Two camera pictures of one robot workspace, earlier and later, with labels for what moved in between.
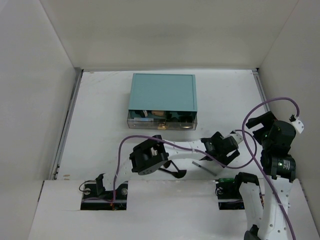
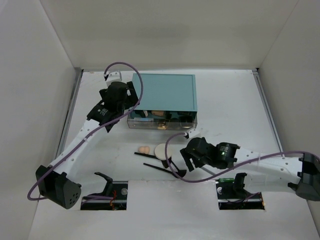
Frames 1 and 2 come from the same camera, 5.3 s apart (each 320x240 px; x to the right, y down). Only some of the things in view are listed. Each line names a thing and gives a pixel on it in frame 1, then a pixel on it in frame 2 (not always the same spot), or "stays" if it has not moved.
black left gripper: [225, 152] to [129, 93]
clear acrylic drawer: [162, 120] stays
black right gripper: [268, 117] to [186, 156]
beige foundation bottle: [161, 113] stays
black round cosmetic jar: [186, 119] stays
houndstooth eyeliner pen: [205, 168] stays
